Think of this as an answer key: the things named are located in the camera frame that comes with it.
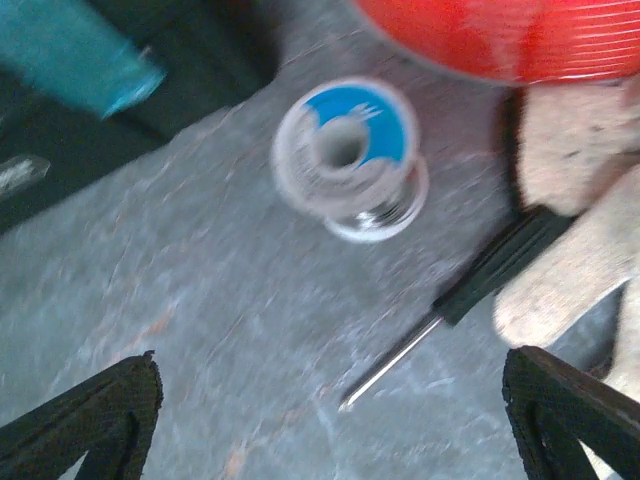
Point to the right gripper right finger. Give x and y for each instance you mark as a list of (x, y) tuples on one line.
[(556, 410)]

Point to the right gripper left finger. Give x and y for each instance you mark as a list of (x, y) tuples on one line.
[(106, 423)]

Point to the black handled screwdriver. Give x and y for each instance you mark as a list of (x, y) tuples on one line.
[(506, 256)]

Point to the beige work glove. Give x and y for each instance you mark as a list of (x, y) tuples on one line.
[(578, 155)]

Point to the black tool box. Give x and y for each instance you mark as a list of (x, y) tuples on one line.
[(88, 86)]

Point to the red tubing spool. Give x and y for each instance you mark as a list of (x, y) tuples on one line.
[(514, 42)]

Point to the solder wire spool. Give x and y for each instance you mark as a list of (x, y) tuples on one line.
[(347, 153)]

